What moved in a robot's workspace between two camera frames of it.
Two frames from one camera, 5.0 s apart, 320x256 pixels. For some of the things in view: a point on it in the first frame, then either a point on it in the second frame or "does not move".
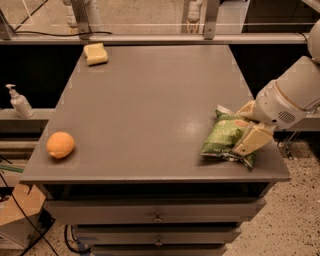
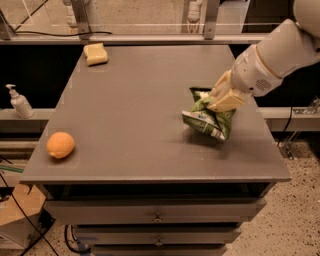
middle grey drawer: x=156 y=235 does not move
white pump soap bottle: x=21 y=103 does not move
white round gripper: x=274 y=104 → x=254 y=74
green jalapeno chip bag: x=227 y=130 → x=214 y=122
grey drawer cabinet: x=137 y=183 does not move
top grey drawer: x=155 y=211 does not move
